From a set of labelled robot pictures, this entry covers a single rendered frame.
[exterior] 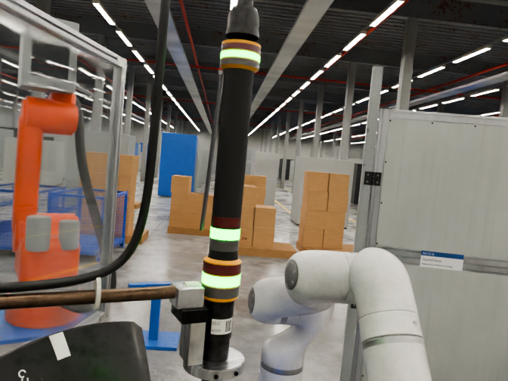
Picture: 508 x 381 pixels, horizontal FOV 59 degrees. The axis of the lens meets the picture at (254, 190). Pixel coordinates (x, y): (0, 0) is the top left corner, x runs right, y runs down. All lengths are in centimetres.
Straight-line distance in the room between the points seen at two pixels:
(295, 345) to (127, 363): 70
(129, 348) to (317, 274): 37
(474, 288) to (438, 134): 77
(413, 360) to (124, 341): 39
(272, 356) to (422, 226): 131
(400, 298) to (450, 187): 170
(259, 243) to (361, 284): 751
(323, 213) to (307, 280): 791
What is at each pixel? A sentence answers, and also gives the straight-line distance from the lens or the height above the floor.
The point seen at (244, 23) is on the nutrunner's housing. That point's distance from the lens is 51.
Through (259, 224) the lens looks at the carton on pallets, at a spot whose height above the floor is 57.
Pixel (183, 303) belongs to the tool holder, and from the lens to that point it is 50.
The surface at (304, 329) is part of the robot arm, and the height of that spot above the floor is 125.
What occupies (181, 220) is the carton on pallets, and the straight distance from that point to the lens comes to 991.
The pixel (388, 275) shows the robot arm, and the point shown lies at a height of 153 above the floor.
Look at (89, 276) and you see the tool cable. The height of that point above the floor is 155.
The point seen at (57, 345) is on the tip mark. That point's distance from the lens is 63.
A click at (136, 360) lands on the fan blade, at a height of 141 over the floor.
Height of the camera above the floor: 168
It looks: 4 degrees down
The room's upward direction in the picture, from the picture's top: 5 degrees clockwise
